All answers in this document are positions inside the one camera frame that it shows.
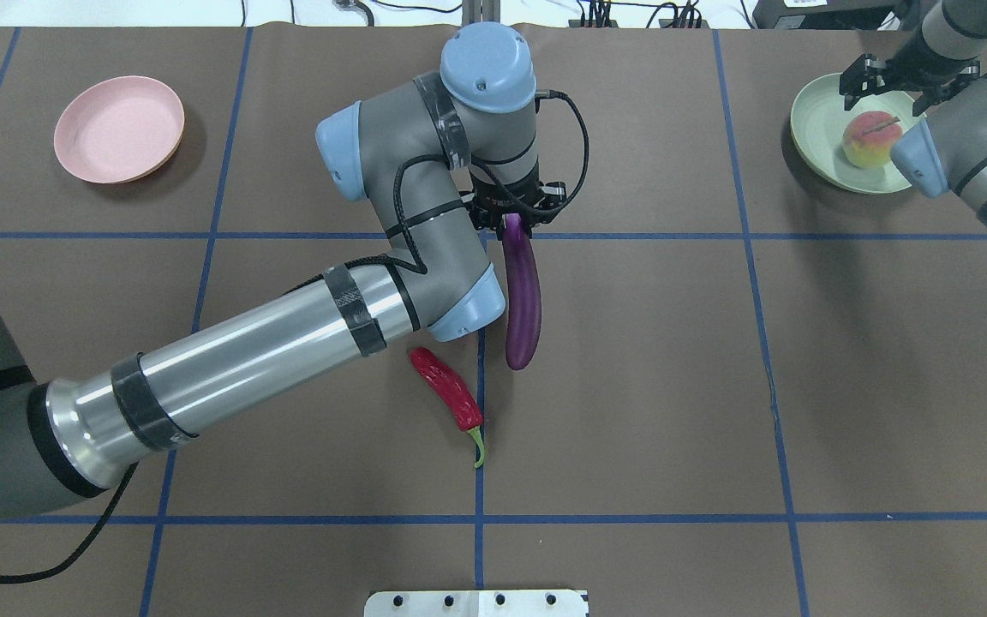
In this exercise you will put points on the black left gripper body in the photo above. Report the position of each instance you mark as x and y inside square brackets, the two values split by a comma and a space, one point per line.
[506, 195]

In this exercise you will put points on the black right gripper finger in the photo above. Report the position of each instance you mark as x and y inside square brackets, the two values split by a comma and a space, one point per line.
[852, 88]
[931, 96]

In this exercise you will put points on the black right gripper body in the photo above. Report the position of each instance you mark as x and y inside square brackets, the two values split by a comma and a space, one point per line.
[924, 66]

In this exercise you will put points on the yellow pink peach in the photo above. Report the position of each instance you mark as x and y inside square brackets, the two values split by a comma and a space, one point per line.
[869, 138]

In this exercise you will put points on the purple eggplant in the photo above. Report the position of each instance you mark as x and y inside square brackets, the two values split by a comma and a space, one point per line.
[525, 312]

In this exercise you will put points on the red chili pepper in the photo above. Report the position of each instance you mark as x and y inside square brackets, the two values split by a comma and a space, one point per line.
[454, 394]

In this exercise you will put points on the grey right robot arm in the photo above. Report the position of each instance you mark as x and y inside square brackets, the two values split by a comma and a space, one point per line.
[947, 151]

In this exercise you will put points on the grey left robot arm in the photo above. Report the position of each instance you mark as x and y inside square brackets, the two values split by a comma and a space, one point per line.
[433, 157]

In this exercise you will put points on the green plate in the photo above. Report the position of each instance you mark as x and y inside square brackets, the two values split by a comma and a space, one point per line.
[818, 121]

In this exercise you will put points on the black box at table edge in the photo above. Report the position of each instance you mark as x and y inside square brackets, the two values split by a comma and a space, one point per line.
[823, 15]

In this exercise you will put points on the brown table mat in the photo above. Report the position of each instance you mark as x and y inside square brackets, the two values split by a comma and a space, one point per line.
[754, 394]

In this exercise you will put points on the pink plate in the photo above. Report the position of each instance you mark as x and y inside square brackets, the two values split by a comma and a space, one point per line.
[119, 130]

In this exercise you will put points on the grey metal bracket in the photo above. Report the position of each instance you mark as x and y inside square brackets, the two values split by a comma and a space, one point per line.
[478, 11]

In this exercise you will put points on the white mount plate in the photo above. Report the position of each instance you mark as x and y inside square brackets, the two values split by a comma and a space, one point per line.
[523, 602]

